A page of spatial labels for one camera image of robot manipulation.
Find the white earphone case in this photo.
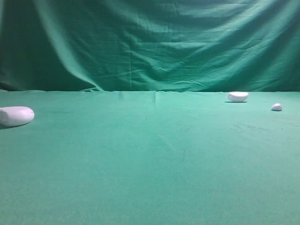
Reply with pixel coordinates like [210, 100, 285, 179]
[226, 91, 249, 103]

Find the white oblong case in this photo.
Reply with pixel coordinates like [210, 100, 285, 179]
[0, 106, 35, 127]

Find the green table cloth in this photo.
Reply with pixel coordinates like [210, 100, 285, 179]
[0, 91, 300, 225]

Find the green backdrop curtain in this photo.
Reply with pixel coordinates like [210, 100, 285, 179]
[0, 0, 300, 92]

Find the small white earbud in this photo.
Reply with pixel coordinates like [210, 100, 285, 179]
[271, 103, 283, 111]

